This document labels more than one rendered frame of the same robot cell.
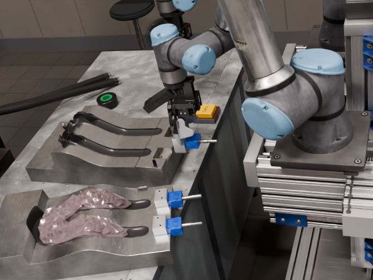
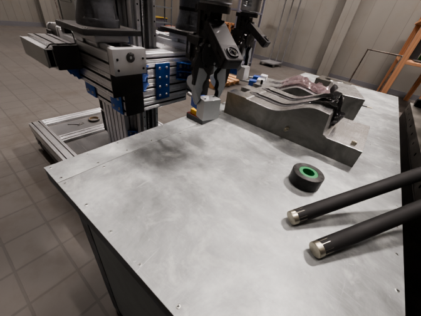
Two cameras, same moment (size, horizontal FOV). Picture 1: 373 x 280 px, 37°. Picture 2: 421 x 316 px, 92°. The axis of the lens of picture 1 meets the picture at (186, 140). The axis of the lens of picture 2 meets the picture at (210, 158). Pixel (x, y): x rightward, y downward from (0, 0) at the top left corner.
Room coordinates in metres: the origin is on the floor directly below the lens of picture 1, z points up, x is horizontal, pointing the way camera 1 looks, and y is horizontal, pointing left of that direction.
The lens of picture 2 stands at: (2.38, 0.07, 1.14)
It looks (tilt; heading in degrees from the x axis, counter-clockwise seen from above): 35 degrees down; 188
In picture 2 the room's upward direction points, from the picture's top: 9 degrees clockwise
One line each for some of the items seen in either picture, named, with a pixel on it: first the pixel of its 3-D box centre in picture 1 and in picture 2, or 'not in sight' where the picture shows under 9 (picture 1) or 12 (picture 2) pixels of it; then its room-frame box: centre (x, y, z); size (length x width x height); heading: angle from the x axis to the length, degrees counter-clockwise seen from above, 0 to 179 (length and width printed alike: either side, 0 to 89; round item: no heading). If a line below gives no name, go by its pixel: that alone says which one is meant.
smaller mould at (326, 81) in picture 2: not in sight; (331, 85); (0.82, 0.59, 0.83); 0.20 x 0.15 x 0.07; 65
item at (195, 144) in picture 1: (196, 140); (233, 69); (1.36, -0.03, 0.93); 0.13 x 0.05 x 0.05; 67
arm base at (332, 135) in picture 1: (321, 119); (190, 19); (1.12, -0.34, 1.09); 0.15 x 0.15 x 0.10
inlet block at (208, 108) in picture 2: not in sight; (199, 101); (1.84, -0.06, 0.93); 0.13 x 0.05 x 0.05; 45
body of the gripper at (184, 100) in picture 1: (181, 96); (244, 30); (1.37, -0.02, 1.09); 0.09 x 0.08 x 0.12; 67
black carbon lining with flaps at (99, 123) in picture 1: (105, 134); (298, 96); (1.54, 0.25, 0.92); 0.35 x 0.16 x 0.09; 65
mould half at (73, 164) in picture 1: (106, 144); (296, 110); (1.55, 0.26, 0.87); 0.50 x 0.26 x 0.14; 65
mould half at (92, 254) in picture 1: (84, 226); (302, 91); (1.19, 0.34, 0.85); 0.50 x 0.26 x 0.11; 82
